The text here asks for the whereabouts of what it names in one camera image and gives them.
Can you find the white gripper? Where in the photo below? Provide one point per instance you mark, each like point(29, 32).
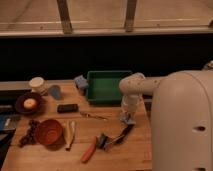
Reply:
point(129, 104)

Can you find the light blue towel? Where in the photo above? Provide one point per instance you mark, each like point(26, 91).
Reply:
point(127, 119)

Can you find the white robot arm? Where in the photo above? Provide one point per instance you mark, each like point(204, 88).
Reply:
point(181, 117)

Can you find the green plastic tray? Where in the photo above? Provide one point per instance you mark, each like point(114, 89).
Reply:
point(104, 86)

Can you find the black binder clip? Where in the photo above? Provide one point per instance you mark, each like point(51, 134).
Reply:
point(102, 141)

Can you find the metal fork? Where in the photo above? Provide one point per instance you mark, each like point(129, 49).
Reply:
point(85, 114)

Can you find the yellow banana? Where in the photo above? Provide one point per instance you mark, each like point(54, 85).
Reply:
point(69, 134)

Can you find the orange carrot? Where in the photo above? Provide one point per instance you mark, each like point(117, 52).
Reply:
point(89, 152)

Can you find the black rectangular box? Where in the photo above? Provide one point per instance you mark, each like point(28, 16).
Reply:
point(65, 108)

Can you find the blue plastic cup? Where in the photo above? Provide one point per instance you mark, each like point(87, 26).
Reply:
point(55, 92)

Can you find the orange bowl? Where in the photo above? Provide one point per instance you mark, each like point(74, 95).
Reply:
point(48, 132)

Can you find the white ceramic mug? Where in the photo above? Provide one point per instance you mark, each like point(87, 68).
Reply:
point(38, 85)

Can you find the yellow apple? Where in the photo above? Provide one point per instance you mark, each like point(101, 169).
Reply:
point(30, 103)

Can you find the dark brown plate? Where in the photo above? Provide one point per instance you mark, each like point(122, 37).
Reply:
point(19, 103)

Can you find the dark grape bunch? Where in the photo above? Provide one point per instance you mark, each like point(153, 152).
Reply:
point(28, 138)

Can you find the blue book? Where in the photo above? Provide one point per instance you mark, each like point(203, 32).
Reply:
point(8, 122)

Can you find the black handled brush tool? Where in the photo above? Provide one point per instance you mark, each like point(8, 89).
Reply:
point(120, 138)

